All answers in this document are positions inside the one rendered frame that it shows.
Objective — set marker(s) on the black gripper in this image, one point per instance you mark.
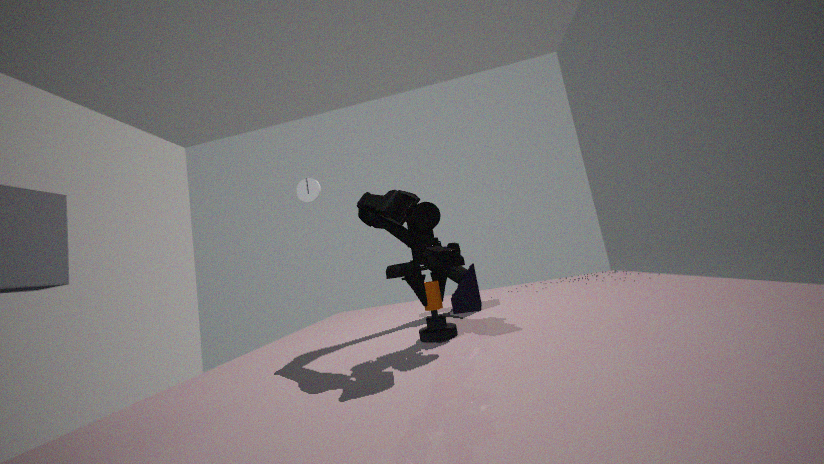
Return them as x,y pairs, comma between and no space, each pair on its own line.
411,271

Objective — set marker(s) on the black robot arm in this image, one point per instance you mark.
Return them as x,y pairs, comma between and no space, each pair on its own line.
391,210

